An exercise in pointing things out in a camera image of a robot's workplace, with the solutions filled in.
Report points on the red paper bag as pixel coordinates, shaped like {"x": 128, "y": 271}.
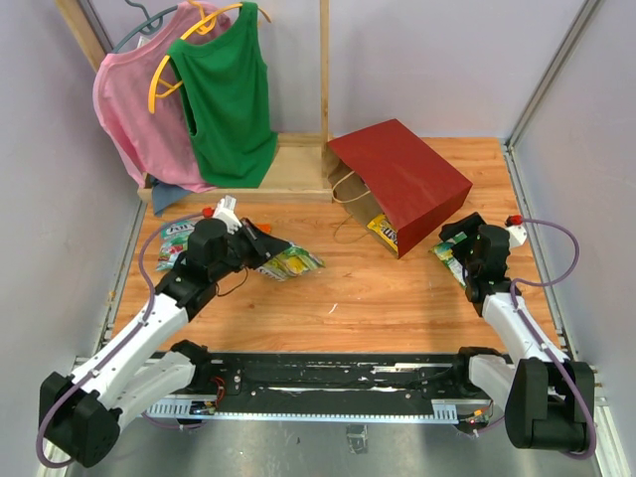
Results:
{"x": 386, "y": 169}

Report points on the pink shirt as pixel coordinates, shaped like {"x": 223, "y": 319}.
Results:
{"x": 149, "y": 144}

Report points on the yellow M&M's bag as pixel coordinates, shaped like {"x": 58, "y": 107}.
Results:
{"x": 382, "y": 227}

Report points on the green candy bag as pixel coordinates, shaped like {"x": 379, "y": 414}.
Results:
{"x": 443, "y": 251}

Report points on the green Fox's spring tea bag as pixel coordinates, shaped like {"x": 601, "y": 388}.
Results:
{"x": 293, "y": 262}

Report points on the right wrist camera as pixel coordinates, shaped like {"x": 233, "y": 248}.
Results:
{"x": 518, "y": 234}

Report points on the green tank top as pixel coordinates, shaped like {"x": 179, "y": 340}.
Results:
{"x": 224, "y": 94}

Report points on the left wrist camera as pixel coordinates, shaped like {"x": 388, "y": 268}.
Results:
{"x": 224, "y": 211}

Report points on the teal hanger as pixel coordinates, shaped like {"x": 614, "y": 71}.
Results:
{"x": 151, "y": 25}

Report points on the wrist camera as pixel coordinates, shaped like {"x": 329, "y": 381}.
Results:
{"x": 518, "y": 234}
{"x": 224, "y": 211}

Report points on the teal Fox's candy bag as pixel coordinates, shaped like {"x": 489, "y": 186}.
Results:
{"x": 174, "y": 240}

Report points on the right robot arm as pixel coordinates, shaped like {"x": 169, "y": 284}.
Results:
{"x": 547, "y": 398}

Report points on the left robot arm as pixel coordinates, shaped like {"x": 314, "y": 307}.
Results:
{"x": 85, "y": 412}

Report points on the aluminium rail frame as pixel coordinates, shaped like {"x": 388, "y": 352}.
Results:
{"x": 584, "y": 107}

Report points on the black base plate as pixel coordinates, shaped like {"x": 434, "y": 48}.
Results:
{"x": 332, "y": 384}

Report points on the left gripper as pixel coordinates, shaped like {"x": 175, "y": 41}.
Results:
{"x": 263, "y": 246}

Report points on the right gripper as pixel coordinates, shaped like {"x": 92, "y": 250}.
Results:
{"x": 468, "y": 226}

